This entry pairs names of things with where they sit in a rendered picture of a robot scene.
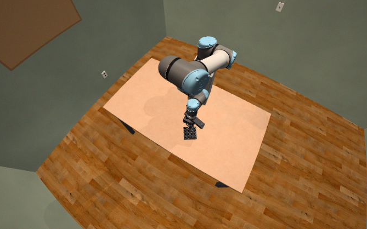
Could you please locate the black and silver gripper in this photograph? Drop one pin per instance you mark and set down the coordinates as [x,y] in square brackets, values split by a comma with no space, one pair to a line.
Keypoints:
[188,121]

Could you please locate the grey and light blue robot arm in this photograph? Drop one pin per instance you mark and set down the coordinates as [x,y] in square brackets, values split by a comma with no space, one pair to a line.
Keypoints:
[192,77]

